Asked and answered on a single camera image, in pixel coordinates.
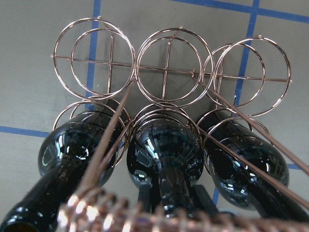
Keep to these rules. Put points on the dark wine bottle in basket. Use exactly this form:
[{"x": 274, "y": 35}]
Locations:
[{"x": 62, "y": 161}]

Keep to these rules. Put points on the dark wine bottle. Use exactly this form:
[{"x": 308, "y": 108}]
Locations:
[
  {"x": 62, "y": 161},
  {"x": 165, "y": 153}
]

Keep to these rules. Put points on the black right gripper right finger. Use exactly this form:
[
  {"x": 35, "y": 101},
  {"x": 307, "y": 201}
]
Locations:
[{"x": 203, "y": 201}]

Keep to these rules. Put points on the copper wire wine basket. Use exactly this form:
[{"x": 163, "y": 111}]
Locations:
[{"x": 174, "y": 73}]

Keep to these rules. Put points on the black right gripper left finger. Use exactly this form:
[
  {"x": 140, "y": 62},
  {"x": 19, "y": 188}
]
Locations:
[{"x": 144, "y": 196}]

